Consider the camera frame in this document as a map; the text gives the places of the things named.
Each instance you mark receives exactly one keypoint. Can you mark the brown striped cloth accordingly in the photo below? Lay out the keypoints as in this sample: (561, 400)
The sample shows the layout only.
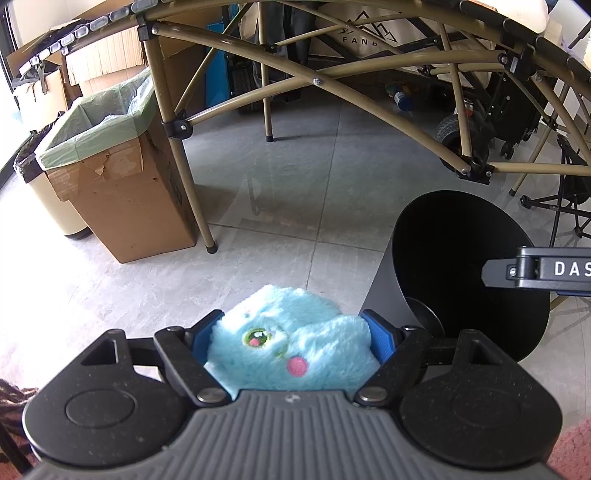
(14, 406)

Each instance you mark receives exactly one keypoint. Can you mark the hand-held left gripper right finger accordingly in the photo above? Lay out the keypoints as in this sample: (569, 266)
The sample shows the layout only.
(381, 337)

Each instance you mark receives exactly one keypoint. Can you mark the cream trash can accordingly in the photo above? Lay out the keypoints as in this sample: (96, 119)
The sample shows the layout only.
(51, 207)

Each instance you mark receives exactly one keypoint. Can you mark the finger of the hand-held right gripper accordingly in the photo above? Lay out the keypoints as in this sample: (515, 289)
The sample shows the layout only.
(498, 273)

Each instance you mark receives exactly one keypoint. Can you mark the tan folding table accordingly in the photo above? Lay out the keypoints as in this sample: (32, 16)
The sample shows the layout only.
(191, 184)

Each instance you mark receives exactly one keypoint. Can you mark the large brown cardboard box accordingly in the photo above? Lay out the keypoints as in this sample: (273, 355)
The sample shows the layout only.
(124, 207)

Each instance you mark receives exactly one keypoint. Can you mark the blue plush toy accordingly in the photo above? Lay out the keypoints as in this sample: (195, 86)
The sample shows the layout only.
(286, 332)

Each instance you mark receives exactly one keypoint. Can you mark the black folding chair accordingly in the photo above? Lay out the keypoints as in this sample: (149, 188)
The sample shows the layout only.
(577, 159)

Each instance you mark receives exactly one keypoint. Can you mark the plain cardboard box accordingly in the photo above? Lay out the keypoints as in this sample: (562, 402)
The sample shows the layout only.
(106, 60)

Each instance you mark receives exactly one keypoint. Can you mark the blue box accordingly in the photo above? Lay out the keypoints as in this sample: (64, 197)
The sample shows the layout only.
(221, 69)

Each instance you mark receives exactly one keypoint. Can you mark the green plastic bag liner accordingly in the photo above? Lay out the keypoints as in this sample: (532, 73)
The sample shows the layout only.
(97, 124)

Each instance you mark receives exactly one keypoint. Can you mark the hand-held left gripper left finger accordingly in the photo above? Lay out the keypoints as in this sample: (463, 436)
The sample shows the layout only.
(203, 336)

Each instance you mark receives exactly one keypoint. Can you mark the pink fuzzy cloth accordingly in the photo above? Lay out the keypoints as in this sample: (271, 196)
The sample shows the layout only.
(575, 454)

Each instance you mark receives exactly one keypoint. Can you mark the black plastic bag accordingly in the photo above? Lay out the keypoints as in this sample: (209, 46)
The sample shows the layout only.
(247, 87)

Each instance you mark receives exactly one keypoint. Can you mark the black trash bin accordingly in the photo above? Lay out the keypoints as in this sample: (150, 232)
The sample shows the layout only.
(443, 240)

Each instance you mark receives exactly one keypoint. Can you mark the black suitcase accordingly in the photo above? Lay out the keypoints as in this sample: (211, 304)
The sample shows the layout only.
(517, 106)

